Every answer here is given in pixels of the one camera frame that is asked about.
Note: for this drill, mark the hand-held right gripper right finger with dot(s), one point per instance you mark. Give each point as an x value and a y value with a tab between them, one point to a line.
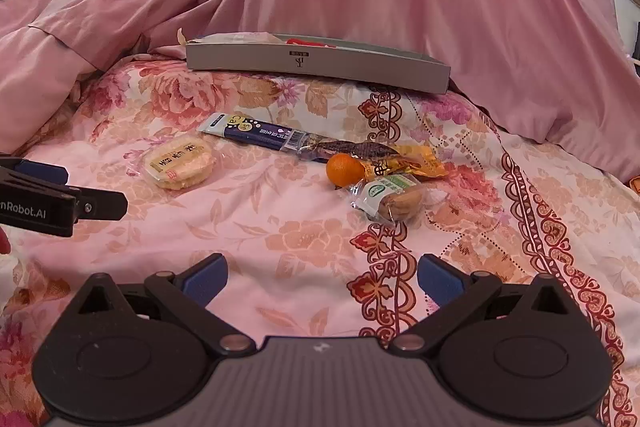
439	282

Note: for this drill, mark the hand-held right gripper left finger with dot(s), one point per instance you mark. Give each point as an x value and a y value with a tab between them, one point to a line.
206	281

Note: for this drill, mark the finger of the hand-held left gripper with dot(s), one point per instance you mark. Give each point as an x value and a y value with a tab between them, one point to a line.
102	205
42	173

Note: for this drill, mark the clear rice cracker packet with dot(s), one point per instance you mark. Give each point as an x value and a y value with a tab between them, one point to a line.
180	162

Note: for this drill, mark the green label cookie packet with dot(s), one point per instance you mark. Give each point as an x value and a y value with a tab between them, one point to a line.
392	199

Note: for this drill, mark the golden yellow snack packet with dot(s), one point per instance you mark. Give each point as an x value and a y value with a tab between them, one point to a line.
410	162

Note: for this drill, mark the orange tangerine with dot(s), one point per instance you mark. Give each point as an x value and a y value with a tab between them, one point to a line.
344	170

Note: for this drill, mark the blue stick snack packet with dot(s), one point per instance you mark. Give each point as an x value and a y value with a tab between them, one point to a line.
250	132

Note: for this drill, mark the grey cardboard box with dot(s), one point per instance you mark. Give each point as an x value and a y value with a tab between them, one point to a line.
310	64

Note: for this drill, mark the red snack packet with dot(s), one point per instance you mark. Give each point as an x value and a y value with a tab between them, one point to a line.
310	43

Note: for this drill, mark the person's left hand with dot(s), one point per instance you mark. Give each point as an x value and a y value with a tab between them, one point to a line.
4	241

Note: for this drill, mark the floral bedsheet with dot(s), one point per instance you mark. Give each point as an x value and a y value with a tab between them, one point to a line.
300	227

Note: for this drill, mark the pink quilt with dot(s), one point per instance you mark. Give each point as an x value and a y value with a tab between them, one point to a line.
45	57

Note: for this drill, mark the yellowish tape strip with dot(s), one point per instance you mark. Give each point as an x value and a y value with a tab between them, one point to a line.
184	37

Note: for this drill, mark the orange cloth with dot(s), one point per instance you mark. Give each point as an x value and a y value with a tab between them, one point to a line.
635	185

